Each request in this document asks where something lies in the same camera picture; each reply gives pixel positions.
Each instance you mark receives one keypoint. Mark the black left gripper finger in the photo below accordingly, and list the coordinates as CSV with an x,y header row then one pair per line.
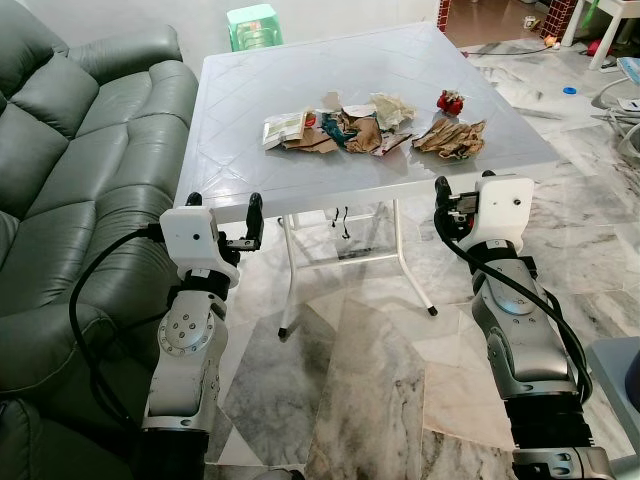
x,y
192,201
255,218

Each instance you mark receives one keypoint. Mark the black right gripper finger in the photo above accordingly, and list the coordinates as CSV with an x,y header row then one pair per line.
x,y
490,175
443,193

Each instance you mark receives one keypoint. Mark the brown paper bag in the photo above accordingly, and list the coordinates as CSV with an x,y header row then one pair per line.
x,y
450,138

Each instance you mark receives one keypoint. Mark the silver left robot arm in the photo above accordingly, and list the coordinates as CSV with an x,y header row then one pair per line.
x,y
190,335

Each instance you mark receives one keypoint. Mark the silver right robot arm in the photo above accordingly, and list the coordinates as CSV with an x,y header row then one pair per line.
x,y
515,320

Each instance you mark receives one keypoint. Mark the small red toy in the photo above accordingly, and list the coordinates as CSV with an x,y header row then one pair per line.
x,y
451,102

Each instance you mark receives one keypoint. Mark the white green paper package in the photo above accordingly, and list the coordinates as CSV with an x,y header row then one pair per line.
x,y
283,128

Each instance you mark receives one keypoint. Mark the crumpled white tissue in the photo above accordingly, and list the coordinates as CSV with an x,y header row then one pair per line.
x,y
392,108

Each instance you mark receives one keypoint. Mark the crumpled brown printed paper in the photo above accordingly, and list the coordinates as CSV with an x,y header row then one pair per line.
x,y
345,130

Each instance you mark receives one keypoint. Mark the blue round lid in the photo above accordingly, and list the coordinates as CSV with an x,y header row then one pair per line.
x,y
571,90

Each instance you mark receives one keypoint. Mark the grey-green leather sofa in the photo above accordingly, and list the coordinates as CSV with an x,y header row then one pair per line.
x,y
60,150

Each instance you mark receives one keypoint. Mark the white folding table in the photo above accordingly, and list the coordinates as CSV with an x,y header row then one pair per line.
x,y
300,80

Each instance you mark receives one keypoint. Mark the baby bouncer seat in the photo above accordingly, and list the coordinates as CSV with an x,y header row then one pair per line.
x,y
628,70

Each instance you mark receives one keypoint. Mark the green plastic stool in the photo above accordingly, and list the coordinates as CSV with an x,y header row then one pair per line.
x,y
255,30

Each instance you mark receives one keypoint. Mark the white table with legs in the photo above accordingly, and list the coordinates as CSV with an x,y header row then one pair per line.
x,y
612,8

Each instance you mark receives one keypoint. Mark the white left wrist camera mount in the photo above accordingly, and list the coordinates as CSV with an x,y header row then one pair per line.
x,y
190,235

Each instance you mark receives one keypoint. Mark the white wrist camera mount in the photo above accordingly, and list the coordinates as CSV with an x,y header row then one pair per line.
x,y
190,235
505,210

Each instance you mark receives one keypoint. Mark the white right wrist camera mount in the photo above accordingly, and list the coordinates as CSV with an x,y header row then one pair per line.
x,y
505,210

